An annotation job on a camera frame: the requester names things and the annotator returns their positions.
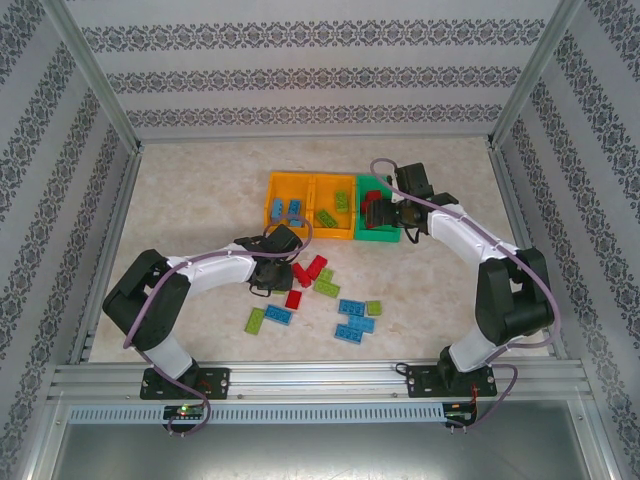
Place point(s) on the red lego brick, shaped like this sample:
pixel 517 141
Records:
pixel 316 266
pixel 366 207
pixel 374 195
pixel 293 299
pixel 301 275

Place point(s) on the blue lego brick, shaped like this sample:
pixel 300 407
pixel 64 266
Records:
pixel 361 323
pixel 350 333
pixel 298 223
pixel 276 209
pixel 354 305
pixel 278 314
pixel 295 206

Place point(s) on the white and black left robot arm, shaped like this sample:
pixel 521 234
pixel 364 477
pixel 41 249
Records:
pixel 220 267

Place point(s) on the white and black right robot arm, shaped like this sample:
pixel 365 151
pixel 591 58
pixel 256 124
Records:
pixel 462 237

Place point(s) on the green plastic bin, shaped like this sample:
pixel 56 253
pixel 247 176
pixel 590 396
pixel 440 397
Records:
pixel 375 236

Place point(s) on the orange plastic bin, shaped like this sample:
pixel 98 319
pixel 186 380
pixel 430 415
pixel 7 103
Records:
pixel 327 232
pixel 267 220

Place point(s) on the square green lego brick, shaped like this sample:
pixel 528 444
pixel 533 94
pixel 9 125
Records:
pixel 375 308

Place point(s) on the small circuit board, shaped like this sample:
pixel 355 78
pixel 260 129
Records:
pixel 182 411
pixel 460 415

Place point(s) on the grey metal sheet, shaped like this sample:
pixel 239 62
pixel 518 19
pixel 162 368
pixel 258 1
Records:
pixel 320 452

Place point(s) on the aluminium frame crossbar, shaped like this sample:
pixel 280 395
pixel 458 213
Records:
pixel 315 138

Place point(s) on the aluminium mounting rail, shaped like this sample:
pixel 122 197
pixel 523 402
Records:
pixel 320 380

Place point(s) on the aluminium side rail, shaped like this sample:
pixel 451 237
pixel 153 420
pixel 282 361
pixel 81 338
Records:
pixel 510 200
pixel 118 215

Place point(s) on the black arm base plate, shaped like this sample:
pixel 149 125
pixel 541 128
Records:
pixel 215 382
pixel 422 382

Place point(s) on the aluminium frame post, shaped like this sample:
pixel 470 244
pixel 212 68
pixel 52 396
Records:
pixel 94 75
pixel 531 75

